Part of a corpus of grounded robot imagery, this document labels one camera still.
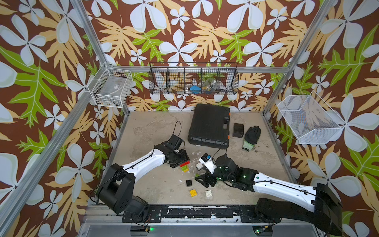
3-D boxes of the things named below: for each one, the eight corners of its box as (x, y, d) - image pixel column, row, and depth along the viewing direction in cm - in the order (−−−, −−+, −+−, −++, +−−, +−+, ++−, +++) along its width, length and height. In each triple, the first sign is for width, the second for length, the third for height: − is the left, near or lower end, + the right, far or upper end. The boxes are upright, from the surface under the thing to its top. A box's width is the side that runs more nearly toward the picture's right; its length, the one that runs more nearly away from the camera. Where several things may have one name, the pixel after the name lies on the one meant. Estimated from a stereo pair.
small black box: (232, 137, 107) (233, 133, 104) (233, 125, 114) (235, 122, 111) (241, 139, 106) (243, 135, 103) (242, 127, 113) (244, 124, 109)
